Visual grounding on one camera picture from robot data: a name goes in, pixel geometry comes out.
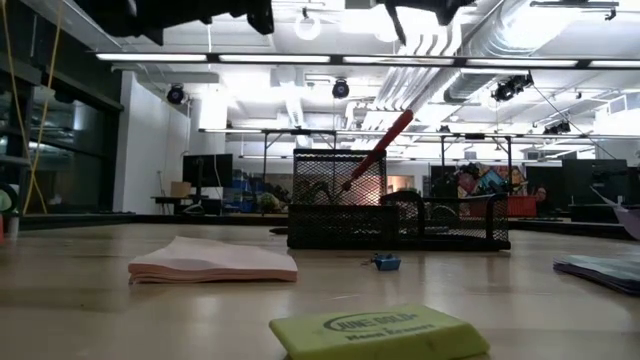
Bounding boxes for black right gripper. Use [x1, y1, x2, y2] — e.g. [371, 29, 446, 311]
[382, 0, 477, 46]

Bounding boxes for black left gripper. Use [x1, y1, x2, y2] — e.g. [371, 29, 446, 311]
[74, 0, 275, 46]

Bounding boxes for red-handled scissors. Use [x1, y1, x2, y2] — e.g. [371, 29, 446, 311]
[335, 108, 416, 199]

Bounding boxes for small blue binder clip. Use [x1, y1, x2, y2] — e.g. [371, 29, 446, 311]
[362, 252, 402, 273]

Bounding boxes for pink sticky note pad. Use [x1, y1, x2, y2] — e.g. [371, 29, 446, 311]
[127, 235, 300, 286]

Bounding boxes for yellow-green eraser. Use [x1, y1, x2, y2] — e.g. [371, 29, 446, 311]
[268, 303, 491, 360]

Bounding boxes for purple sticky note pad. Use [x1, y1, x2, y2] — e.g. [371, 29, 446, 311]
[552, 188, 640, 297]

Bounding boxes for black mesh desk organizer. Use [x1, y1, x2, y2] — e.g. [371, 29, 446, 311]
[286, 148, 512, 251]

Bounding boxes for long ceiling light strip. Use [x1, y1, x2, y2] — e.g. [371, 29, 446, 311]
[94, 51, 640, 70]

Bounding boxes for black ceiling spotlight cluster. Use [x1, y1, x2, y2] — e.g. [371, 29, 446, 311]
[542, 119, 572, 136]
[490, 72, 535, 104]

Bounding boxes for black computer monitor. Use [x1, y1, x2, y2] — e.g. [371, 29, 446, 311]
[182, 153, 234, 189]

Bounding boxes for blue storage bins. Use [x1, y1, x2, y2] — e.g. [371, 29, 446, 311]
[230, 177, 266, 214]

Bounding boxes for green potted plant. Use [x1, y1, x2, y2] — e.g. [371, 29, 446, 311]
[256, 192, 281, 215]

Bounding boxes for red plastic crate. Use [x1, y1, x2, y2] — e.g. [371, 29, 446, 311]
[508, 193, 539, 218]

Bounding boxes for person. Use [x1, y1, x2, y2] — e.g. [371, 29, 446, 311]
[532, 186, 551, 216]

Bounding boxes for large black monitor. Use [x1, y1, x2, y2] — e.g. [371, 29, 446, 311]
[562, 158, 629, 206]

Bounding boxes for white and green round object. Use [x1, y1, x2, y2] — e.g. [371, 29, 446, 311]
[0, 182, 20, 216]

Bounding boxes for distant black rig frame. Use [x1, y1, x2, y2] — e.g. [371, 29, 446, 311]
[199, 127, 640, 171]

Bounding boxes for colourful wall mural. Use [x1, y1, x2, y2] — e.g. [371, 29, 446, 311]
[457, 163, 529, 199]

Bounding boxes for black aluminium table frame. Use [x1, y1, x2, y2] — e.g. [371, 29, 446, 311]
[0, 212, 640, 241]

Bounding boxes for yellow cable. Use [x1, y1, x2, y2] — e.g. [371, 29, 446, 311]
[0, 0, 64, 216]

